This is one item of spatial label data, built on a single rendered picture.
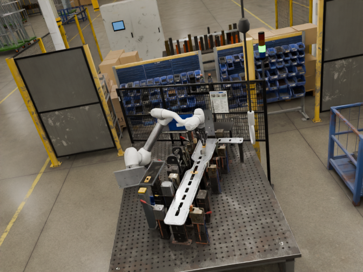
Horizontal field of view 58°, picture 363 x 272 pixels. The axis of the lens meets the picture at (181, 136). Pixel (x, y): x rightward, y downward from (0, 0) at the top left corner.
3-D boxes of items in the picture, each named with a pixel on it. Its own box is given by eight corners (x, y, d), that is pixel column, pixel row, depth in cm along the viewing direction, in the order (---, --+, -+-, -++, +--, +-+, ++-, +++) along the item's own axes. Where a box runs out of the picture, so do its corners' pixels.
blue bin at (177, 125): (192, 129, 403) (190, 119, 397) (169, 130, 410) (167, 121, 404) (194, 122, 417) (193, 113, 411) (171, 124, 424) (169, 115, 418)
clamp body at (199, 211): (209, 245, 284) (203, 215, 266) (193, 244, 288) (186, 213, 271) (212, 236, 292) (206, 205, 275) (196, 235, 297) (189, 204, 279)
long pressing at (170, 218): (186, 226, 268) (186, 224, 268) (161, 223, 276) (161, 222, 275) (218, 138, 380) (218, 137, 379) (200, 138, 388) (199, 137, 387)
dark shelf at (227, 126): (230, 132, 385) (230, 130, 383) (160, 133, 415) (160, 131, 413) (234, 123, 403) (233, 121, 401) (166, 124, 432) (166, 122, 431)
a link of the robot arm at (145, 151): (129, 160, 400) (140, 161, 418) (138, 167, 392) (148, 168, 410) (159, 106, 387) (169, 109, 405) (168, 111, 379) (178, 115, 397)
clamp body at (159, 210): (169, 240, 296) (162, 211, 278) (158, 239, 300) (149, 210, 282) (173, 232, 304) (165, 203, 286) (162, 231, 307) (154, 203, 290)
